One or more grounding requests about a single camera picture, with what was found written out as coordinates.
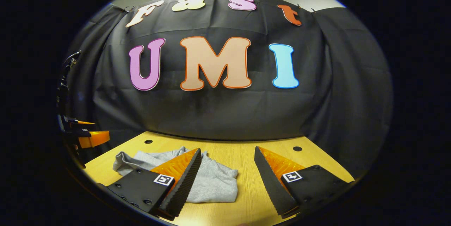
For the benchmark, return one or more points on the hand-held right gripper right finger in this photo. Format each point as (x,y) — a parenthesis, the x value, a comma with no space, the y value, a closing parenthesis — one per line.
(271,183)

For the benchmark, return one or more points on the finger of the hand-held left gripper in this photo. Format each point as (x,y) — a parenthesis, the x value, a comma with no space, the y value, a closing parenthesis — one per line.
(68,120)
(95,138)

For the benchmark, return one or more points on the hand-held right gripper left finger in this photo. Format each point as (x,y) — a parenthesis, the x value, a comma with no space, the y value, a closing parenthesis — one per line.
(185,183)

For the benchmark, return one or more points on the grey zip-neck sweatshirt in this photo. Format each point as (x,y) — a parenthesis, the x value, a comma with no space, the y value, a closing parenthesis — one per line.
(215,180)

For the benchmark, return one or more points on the black backdrop cloth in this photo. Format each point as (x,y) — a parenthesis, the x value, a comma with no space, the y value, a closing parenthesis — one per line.
(218,109)

